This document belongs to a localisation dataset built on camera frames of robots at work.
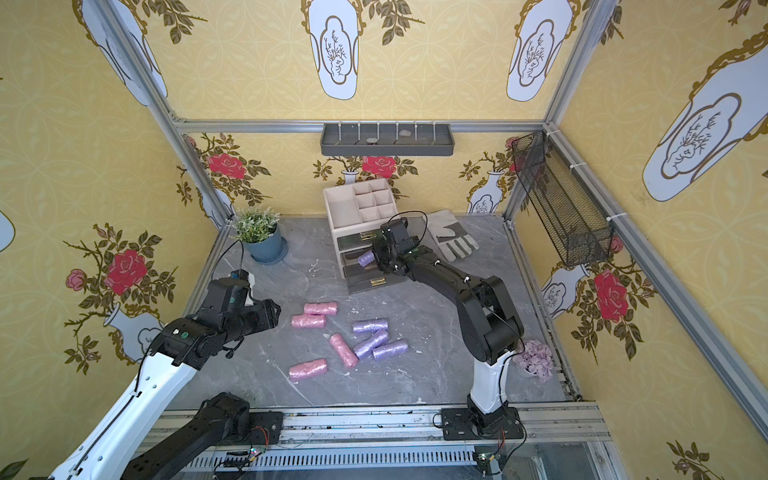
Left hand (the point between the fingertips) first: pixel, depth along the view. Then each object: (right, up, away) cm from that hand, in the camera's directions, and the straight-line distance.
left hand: (276, 310), depth 76 cm
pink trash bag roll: (+8, -3, +17) cm, 19 cm away
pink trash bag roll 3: (+17, -14, +8) cm, 23 cm away
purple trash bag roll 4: (+22, +12, +18) cm, 31 cm away
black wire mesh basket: (+82, +20, +8) cm, 85 cm away
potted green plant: (-13, +21, +19) cm, 32 cm away
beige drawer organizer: (+19, +26, +14) cm, 35 cm away
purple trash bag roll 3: (+29, -13, +8) cm, 33 cm away
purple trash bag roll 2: (+22, -13, +10) cm, 28 cm away
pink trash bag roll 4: (+7, -17, +4) cm, 19 cm away
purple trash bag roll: (+23, -7, +13) cm, 27 cm away
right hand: (+21, +14, +16) cm, 30 cm away
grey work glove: (+53, +18, +38) cm, 68 cm away
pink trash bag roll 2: (+5, -7, +14) cm, 16 cm away
